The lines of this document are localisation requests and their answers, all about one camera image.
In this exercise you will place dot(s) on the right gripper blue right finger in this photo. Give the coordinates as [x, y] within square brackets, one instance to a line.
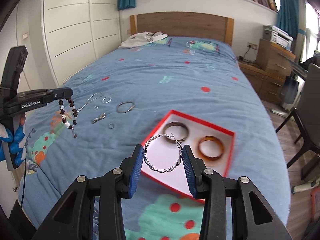
[193, 168]

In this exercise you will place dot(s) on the wall power socket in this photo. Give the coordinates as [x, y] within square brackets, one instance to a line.
[252, 46]

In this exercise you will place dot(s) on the small silver watch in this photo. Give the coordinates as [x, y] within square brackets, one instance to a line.
[100, 117]

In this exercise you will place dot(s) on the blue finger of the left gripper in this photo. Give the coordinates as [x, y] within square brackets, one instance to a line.
[39, 97]

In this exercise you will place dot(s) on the wooden drawer cabinet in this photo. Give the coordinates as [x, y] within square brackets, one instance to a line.
[268, 73]

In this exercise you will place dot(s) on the wooden headboard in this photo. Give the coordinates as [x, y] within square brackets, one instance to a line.
[185, 24]

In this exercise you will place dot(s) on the dark grey chair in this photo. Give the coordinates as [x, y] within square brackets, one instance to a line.
[306, 115]

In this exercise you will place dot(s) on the white wardrobe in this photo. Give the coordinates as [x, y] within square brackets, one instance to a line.
[64, 36]

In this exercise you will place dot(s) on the red white jewelry box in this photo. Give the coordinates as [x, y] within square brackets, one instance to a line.
[176, 180]

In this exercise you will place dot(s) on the white clothing pile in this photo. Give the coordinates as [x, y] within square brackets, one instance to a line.
[142, 39]

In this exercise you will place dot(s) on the white printer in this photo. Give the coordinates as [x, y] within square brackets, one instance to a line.
[276, 35]

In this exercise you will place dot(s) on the amber orange bangle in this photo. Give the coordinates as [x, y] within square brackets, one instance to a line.
[210, 149]

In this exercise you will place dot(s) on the twisted silver hoop earring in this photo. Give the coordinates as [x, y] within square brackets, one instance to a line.
[162, 153]

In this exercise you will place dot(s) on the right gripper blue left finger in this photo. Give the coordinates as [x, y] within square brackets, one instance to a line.
[131, 168]

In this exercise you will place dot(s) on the right teal curtain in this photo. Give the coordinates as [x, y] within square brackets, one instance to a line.
[292, 17]

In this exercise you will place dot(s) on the thin silver bangle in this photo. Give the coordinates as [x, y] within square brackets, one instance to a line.
[125, 107]

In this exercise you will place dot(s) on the left blue gloved hand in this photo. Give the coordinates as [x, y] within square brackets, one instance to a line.
[15, 141]

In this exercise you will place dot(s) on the dark brown bangle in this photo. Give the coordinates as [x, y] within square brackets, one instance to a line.
[175, 131]

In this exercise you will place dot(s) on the blue patterned bedspread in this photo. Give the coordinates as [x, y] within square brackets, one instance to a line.
[72, 186]

